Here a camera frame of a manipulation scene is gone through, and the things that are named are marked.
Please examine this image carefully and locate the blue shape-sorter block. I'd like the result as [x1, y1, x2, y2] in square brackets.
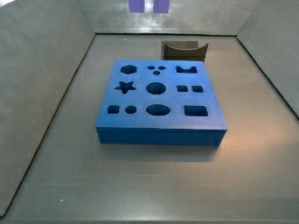
[96, 59, 228, 146]

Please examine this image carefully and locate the dark grey curved-top block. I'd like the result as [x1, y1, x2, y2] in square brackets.
[161, 41, 209, 61]

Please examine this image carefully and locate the purple double-square object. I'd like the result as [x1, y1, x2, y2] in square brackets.
[127, 0, 171, 14]

